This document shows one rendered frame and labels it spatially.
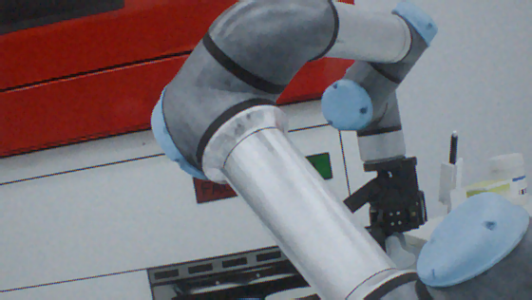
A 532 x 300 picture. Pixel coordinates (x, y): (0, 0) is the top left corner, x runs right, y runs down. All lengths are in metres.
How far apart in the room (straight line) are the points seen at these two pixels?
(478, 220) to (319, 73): 0.99
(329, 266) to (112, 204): 0.89
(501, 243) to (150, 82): 1.05
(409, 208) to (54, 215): 0.64
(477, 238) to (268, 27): 0.40
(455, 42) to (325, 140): 1.71
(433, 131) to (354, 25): 2.26
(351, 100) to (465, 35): 2.11
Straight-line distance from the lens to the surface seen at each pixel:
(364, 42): 1.53
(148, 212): 2.08
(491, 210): 1.12
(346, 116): 1.71
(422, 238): 1.95
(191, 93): 1.37
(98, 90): 2.02
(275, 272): 2.11
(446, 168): 1.82
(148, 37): 2.03
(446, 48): 3.77
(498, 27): 3.84
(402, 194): 1.85
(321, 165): 2.12
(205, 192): 2.08
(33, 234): 2.08
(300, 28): 1.36
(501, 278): 1.11
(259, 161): 1.31
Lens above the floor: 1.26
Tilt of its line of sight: 3 degrees down
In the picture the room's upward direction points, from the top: 10 degrees counter-clockwise
